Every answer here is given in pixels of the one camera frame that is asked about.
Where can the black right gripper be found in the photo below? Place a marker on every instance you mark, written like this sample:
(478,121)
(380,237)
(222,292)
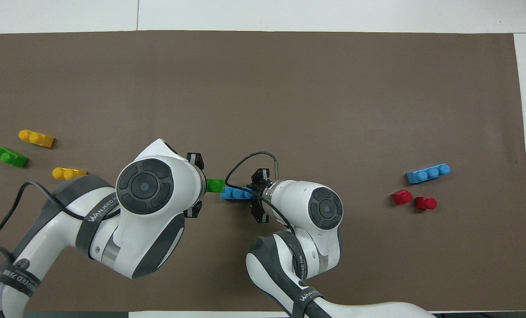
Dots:
(261,195)

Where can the blue three-stud toy brick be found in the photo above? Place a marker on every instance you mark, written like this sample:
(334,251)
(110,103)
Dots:
(428,173)
(234,193)

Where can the green two-stud toy brick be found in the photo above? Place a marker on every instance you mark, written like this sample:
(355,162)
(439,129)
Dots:
(9,157)
(215,185)

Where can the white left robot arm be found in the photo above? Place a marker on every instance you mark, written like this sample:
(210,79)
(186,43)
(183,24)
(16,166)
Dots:
(143,229)

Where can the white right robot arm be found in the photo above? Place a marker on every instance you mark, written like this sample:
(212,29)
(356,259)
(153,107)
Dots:
(298,247)

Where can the brown table mat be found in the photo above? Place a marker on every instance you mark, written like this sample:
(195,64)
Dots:
(333,97)

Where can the yellow two-stud toy brick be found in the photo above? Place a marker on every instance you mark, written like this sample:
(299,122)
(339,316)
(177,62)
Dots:
(68,173)
(36,138)

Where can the red single-stud toy brick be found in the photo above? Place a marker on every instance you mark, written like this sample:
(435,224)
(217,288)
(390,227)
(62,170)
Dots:
(402,197)
(425,203)

